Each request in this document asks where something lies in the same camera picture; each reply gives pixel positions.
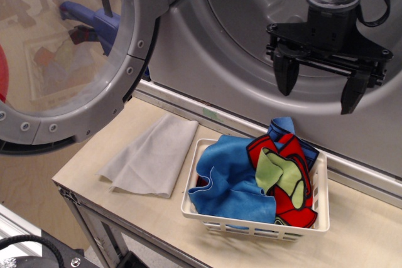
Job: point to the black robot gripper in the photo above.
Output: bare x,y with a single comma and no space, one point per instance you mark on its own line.
328,40

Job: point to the red green patterned cloth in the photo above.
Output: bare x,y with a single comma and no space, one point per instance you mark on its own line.
282,172

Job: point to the blue cloth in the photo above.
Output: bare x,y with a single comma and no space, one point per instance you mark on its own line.
226,179

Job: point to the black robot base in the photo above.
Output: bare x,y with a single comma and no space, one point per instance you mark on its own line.
39,249

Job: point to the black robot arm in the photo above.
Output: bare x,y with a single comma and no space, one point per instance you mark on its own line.
345,5

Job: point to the grey washing machine body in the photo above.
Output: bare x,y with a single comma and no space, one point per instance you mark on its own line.
215,51

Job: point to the round washing machine door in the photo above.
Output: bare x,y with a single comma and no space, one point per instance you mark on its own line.
61,93

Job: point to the white plastic basket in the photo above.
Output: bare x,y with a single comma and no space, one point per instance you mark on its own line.
320,193

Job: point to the grey cloth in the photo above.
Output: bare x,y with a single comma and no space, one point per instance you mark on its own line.
151,163

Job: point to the red round object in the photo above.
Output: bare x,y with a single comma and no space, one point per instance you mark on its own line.
4,75

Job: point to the blue clamp handle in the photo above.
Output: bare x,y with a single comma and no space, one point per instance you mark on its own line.
96,26

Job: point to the aluminium table frame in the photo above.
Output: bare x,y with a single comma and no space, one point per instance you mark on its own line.
105,230

